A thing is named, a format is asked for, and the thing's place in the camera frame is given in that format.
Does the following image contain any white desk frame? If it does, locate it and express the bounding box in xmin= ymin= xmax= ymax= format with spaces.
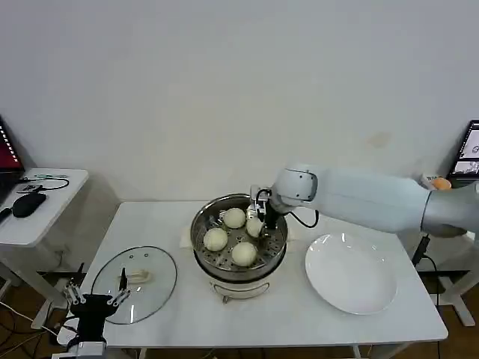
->
xmin=411 ymin=230 xmax=479 ymax=327

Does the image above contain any black hanging power cable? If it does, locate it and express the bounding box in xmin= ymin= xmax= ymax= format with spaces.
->
xmin=410 ymin=234 xmax=439 ymax=300

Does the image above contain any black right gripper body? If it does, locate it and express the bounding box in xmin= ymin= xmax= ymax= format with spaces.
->
xmin=261 ymin=200 xmax=282 ymax=230

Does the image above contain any steel steamer basket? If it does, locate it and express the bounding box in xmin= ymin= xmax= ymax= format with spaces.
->
xmin=189 ymin=192 xmax=290 ymax=273

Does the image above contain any round glass lid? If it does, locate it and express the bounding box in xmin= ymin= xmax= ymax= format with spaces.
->
xmin=91 ymin=245 xmax=178 ymax=325

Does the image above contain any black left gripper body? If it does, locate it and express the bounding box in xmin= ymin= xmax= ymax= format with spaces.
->
xmin=70 ymin=293 xmax=115 ymax=343

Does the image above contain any white electric cooker base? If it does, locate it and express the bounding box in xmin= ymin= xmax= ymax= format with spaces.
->
xmin=179 ymin=224 xmax=301 ymax=304

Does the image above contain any white side desk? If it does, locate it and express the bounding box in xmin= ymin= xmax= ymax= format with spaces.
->
xmin=0 ymin=168 xmax=90 ymax=330

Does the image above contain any white round plate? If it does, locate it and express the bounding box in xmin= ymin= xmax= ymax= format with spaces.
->
xmin=305 ymin=233 xmax=398 ymax=316

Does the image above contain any computer monitor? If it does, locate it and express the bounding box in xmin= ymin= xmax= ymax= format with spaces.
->
xmin=446 ymin=119 xmax=479 ymax=180

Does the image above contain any laptop with red screen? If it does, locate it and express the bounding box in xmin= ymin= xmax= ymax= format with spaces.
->
xmin=0 ymin=114 xmax=26 ymax=207

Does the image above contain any black computer mouse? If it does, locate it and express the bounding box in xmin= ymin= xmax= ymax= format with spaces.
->
xmin=12 ymin=192 xmax=48 ymax=218

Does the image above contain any white steamed bun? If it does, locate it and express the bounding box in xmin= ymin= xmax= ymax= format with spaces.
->
xmin=245 ymin=216 xmax=265 ymax=239
xmin=203 ymin=227 xmax=229 ymax=253
xmin=223 ymin=207 xmax=247 ymax=230
xmin=231 ymin=242 xmax=258 ymax=268

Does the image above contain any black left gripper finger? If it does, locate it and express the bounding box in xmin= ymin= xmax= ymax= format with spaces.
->
xmin=62 ymin=278 xmax=88 ymax=304
xmin=106 ymin=266 xmax=132 ymax=308

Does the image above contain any black cable with dongle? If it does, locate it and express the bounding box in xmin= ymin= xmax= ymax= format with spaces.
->
xmin=16 ymin=178 xmax=71 ymax=194

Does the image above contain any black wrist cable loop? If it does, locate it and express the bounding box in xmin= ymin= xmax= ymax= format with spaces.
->
xmin=287 ymin=209 xmax=320 ymax=230

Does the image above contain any pale lid handle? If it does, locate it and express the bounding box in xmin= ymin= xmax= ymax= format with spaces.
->
xmin=120 ymin=269 xmax=155 ymax=285

